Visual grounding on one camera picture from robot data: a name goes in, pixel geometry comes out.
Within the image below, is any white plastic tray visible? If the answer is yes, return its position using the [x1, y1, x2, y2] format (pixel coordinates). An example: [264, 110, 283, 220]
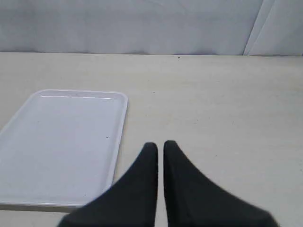
[0, 89, 128, 208]

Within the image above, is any white backdrop curtain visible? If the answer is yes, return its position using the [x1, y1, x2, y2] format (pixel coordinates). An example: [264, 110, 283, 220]
[0, 0, 303, 56]

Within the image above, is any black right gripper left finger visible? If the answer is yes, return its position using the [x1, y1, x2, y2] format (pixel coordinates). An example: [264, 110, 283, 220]
[59, 142, 158, 227]

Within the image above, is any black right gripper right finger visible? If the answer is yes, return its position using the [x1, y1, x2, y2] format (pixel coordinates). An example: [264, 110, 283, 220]
[163, 140, 278, 227]

